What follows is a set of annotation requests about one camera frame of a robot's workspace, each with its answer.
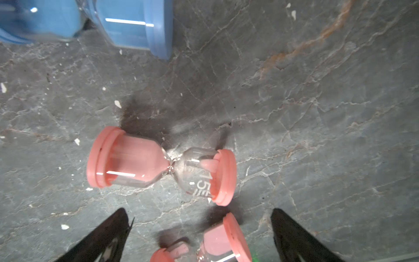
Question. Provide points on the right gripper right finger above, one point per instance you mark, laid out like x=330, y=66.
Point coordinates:
x=295, y=244

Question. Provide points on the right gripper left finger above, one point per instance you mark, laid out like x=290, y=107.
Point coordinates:
x=105, y=244

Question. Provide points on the blue hourglass right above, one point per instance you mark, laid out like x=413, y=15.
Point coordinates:
x=146, y=25

